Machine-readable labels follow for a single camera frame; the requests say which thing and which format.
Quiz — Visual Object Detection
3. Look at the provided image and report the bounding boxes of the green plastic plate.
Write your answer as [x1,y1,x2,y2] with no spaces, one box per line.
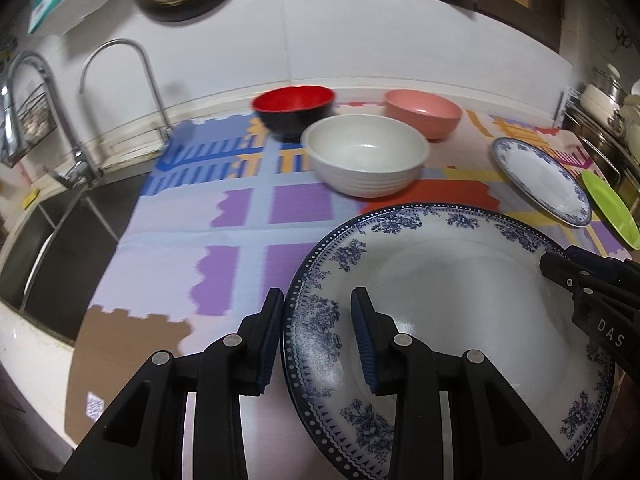
[580,171,639,250]

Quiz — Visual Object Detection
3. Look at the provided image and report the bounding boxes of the blue white plate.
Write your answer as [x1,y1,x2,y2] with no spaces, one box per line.
[282,203,614,479]
[490,136,591,228]

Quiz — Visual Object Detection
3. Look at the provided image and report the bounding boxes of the white ceramic bowl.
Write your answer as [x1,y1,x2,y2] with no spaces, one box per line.
[300,114,431,198]

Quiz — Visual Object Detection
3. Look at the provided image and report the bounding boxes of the pink bowl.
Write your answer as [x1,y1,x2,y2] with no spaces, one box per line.
[383,89,462,141]

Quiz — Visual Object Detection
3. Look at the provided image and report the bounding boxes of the red black bowl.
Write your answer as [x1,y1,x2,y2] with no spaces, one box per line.
[252,84,335,142]

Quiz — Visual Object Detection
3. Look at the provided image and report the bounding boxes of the colourful patterned mat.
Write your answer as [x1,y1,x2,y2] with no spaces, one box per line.
[64,102,640,480]

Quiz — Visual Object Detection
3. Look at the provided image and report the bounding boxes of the cream ceramic teapot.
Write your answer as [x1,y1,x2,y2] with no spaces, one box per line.
[620,80,640,162]

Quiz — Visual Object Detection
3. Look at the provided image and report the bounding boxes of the white pot with lid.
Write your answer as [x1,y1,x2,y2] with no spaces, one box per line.
[579,64,627,130]

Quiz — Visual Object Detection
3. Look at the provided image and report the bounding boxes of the stainless steel sink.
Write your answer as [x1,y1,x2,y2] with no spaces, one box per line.
[1,174,148,344]

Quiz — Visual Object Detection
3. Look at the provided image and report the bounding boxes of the black scissors hanging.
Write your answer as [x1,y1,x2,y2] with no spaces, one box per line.
[612,25,632,53]

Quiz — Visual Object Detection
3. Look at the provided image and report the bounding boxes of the thin gooseneck faucet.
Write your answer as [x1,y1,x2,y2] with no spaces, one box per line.
[77,38,172,143]

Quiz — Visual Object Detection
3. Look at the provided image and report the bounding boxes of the chrome pull-down faucet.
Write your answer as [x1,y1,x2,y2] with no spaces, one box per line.
[1,51,102,188]

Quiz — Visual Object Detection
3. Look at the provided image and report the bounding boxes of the yellow sponge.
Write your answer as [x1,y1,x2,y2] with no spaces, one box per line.
[21,188,40,210]

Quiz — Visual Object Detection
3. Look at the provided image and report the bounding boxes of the wire sponge basket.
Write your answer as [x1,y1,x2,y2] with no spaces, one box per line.
[18,84,56,145]

